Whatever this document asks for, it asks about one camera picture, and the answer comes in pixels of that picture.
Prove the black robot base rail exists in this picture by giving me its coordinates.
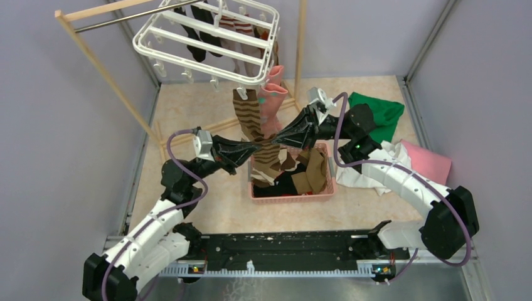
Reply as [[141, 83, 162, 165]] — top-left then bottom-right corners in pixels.
[[104, 220, 479, 285]]

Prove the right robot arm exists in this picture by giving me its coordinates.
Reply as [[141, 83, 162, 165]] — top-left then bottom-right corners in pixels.
[[272, 104, 479, 267]]

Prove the orange brown argyle sock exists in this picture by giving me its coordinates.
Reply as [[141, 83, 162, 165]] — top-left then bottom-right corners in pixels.
[[253, 26, 280, 65]]

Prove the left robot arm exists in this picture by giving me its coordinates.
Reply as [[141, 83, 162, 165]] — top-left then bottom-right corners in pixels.
[[82, 128, 263, 300]]

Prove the pile of socks in basket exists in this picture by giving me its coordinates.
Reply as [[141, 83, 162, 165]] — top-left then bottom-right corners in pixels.
[[253, 148, 327, 198]]

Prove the pink cloth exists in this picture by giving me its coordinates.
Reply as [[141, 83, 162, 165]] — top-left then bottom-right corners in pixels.
[[400, 140, 452, 185]]

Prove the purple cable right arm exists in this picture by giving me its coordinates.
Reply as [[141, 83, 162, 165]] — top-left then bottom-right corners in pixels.
[[332, 92, 472, 285]]

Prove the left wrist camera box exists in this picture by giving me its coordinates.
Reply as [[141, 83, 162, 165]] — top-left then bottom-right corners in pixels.
[[193, 129, 215, 162]]

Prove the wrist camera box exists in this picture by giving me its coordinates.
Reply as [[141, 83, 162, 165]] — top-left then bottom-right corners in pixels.
[[307, 87, 336, 113], [193, 129, 215, 162]]

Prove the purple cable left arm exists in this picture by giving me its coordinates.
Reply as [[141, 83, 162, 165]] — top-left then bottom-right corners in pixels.
[[100, 129, 209, 301]]

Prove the pink plastic basket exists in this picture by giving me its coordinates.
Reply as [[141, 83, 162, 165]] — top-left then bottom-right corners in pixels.
[[248, 140, 338, 204]]

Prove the white cloth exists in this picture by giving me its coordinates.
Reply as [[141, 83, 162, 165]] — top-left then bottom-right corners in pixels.
[[336, 141, 414, 196]]

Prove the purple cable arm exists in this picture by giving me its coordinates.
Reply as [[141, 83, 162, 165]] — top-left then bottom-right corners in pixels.
[[100, 129, 209, 301], [332, 92, 472, 285]]

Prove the pink sock with teal spots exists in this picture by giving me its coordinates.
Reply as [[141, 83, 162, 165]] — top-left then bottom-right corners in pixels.
[[265, 65, 284, 85]]

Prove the wooden clothes rack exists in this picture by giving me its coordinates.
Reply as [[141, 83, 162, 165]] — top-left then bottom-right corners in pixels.
[[55, 1, 307, 152]]

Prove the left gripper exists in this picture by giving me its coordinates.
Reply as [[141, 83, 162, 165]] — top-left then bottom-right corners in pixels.
[[187, 134, 261, 186]]

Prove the brown striped sock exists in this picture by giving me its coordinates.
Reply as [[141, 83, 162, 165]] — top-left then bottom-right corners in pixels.
[[233, 89, 263, 141], [251, 140, 289, 188]]

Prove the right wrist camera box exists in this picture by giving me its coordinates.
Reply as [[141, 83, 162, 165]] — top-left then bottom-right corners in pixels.
[[307, 87, 336, 113]]

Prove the green shirt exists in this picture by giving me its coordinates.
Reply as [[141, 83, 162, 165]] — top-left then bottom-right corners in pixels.
[[348, 92, 405, 143]]

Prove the white plastic clip hanger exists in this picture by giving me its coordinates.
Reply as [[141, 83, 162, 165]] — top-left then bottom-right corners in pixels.
[[132, 1, 280, 98]]

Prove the black hanging sock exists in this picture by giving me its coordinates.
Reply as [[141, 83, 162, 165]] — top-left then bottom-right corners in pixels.
[[173, 2, 225, 63]]

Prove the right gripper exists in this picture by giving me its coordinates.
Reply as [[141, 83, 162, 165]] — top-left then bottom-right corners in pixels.
[[270, 104, 353, 152]]

